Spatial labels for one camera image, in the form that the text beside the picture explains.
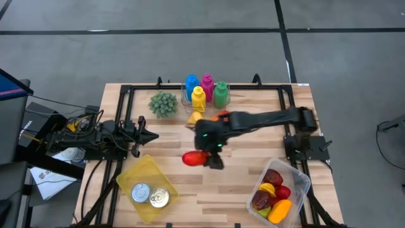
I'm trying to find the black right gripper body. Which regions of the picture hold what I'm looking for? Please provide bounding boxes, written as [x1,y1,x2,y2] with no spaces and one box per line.
[193,118,229,156]

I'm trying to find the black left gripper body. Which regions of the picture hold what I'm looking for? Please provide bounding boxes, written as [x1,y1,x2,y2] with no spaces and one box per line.
[121,115,147,159]

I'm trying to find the red yellow toy mango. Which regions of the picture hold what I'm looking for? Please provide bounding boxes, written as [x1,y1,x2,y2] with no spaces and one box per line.
[181,150,209,167]

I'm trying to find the yellow plastic bottle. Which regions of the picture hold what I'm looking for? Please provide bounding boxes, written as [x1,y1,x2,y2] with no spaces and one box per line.
[190,85,207,113]

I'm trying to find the green plastic bottle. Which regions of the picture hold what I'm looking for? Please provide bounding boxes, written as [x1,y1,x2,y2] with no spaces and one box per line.
[213,80,229,109]

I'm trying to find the pink plastic bottle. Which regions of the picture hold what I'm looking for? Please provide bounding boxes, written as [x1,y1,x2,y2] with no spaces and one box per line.
[200,73,215,102]

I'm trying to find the blue plastic bottle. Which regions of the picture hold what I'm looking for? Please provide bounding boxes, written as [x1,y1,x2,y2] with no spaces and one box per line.
[185,73,200,102]

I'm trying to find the black label food can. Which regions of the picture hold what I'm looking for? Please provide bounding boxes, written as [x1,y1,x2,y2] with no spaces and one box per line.
[130,182,153,204]

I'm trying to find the yellow toy starfruit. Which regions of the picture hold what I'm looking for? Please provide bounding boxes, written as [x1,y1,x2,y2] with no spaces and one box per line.
[258,182,277,197]

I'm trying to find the dark maroon toy fruit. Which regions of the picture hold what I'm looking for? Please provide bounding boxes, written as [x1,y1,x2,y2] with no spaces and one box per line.
[251,189,272,212]
[262,168,284,187]

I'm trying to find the blue label salmon can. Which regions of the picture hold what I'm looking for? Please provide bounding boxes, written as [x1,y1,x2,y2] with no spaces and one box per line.
[148,187,171,209]

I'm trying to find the green toy apple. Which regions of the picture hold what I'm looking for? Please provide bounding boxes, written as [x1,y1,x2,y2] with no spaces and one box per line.
[256,205,273,219]

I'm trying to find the small red toy apple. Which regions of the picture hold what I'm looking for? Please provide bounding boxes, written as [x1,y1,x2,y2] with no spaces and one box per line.
[275,185,292,200]

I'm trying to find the yellow orange toy mango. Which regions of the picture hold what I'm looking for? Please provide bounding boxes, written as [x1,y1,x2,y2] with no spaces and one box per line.
[267,199,293,225]

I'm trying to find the pale yellow toy pear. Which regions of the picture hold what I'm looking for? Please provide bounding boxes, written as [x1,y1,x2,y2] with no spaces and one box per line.
[187,110,204,125]

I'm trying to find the orange red toy mango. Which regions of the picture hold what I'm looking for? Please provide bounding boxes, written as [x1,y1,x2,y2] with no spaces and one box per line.
[210,110,230,122]

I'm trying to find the translucent yellow plastic bin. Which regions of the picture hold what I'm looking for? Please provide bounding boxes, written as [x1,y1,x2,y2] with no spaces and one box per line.
[115,154,180,225]

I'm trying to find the green artificial plant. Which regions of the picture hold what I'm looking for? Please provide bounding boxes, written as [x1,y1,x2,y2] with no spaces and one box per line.
[147,90,179,120]

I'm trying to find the clear plastic bottle tray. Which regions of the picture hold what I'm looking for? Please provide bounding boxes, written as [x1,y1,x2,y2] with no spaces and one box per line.
[180,82,232,115]

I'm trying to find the clear plastic bin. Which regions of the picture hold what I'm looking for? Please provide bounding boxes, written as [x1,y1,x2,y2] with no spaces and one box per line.
[246,157,312,228]

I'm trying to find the black stand beam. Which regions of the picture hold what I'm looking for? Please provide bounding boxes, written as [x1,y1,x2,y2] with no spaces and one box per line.
[15,145,86,180]

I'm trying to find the white paper sheets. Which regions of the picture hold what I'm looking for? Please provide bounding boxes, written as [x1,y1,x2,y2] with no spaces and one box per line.
[30,153,78,201]

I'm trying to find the black box with white print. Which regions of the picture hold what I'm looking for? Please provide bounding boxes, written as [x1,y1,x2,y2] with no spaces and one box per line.
[18,101,69,137]

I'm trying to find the monitor with blue screen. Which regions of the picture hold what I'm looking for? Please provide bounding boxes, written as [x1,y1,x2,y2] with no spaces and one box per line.
[0,68,34,102]

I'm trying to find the black metal table frame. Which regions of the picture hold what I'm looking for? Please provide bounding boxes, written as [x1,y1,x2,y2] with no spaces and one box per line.
[72,73,347,228]

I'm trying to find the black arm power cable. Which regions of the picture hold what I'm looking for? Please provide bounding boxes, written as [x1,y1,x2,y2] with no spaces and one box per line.
[80,160,105,221]

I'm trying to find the black floor cable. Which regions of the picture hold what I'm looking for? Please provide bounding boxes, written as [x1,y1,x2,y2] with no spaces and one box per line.
[375,120,405,170]

